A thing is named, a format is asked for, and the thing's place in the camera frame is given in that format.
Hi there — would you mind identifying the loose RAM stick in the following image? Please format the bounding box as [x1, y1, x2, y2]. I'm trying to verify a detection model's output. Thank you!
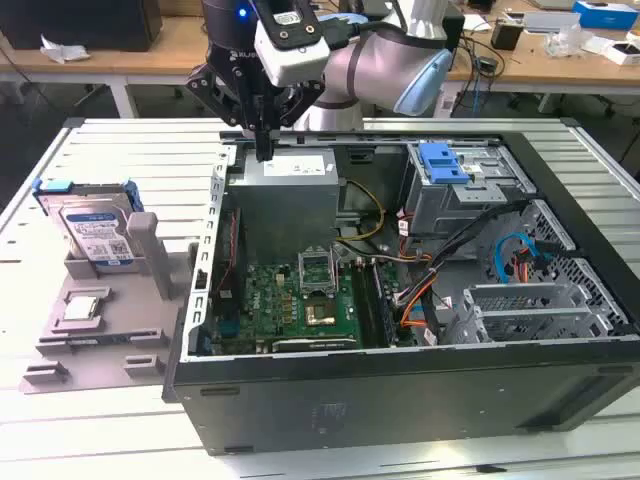
[39, 335, 151, 347]

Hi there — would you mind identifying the grey power supply unit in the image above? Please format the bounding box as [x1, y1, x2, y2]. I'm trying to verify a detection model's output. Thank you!
[227, 147, 341, 251]

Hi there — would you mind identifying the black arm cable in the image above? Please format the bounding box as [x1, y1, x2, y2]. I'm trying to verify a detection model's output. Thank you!
[319, 13, 391, 49]

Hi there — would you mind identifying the CPU socket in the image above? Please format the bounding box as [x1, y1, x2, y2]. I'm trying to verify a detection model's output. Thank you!
[304, 298, 337, 326]

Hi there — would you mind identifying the silver CPU chip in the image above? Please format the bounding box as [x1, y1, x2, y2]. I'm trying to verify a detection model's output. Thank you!
[64, 295, 105, 321]

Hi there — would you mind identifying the grey parts rack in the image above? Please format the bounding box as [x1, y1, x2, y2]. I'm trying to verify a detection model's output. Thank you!
[19, 212, 201, 396]

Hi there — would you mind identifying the metal drive cage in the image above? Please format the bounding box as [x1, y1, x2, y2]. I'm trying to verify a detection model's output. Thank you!
[404, 142, 539, 241]

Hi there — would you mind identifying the empty blue disk carrier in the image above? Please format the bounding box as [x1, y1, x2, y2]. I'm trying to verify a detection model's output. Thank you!
[419, 143, 474, 185]

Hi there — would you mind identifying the blue cardboard box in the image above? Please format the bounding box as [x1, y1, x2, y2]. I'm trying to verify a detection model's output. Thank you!
[572, 0, 640, 32]

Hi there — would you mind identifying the black open PC case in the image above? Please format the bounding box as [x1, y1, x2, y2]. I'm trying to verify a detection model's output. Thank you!
[162, 117, 640, 456]

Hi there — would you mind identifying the crumpled white paper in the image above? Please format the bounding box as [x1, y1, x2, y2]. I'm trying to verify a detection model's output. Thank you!
[39, 33, 92, 65]

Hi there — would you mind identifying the red wire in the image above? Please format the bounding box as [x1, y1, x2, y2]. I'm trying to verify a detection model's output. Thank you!
[219, 209, 242, 301]

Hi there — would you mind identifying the black wire bundle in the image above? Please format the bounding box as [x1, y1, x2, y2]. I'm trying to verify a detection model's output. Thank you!
[419, 199, 531, 346]

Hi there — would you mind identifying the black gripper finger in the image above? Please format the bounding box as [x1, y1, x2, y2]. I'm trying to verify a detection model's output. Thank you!
[264, 82, 325, 162]
[185, 63, 266, 162]

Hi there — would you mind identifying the yellow wire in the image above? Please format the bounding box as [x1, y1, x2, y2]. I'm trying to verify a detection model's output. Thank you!
[335, 179, 386, 244]

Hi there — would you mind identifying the grey metal disk bay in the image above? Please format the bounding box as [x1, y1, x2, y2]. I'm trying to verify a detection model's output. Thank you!
[444, 282, 616, 346]

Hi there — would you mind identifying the black graphics card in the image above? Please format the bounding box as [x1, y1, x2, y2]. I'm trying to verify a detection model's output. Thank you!
[272, 337, 359, 352]

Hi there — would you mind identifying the orange wire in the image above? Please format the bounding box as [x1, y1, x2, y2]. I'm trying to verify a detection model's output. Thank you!
[399, 277, 436, 329]

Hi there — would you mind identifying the metal socket cover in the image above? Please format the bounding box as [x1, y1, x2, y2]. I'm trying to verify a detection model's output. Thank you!
[297, 245, 340, 296]

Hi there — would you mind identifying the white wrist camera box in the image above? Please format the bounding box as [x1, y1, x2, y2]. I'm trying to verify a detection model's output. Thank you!
[253, 0, 331, 87]

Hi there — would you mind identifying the white phone box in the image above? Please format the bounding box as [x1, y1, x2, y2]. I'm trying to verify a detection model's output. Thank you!
[582, 37, 640, 66]

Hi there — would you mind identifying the blue wire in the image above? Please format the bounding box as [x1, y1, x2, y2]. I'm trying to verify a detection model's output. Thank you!
[494, 232, 551, 286]

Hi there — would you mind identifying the flat grey box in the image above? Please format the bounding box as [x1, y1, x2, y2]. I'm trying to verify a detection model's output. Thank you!
[522, 10, 581, 34]

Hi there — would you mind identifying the wooden desk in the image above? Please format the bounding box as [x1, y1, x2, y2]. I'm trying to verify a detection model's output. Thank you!
[0, 17, 321, 119]
[444, 0, 640, 119]

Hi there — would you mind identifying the small black box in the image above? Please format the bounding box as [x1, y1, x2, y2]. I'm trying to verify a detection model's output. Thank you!
[490, 20, 526, 50]

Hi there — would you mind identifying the green motherboard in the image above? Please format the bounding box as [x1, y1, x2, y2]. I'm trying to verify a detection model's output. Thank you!
[209, 207, 419, 354]

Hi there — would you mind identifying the installed RAM stick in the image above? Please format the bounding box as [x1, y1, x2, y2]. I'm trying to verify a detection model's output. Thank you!
[370, 259, 399, 347]

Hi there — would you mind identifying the hard disk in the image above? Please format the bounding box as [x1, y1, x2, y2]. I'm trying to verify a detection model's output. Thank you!
[32, 178, 146, 274]

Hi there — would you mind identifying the large black box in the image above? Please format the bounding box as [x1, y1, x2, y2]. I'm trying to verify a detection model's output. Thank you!
[0, 0, 164, 53]

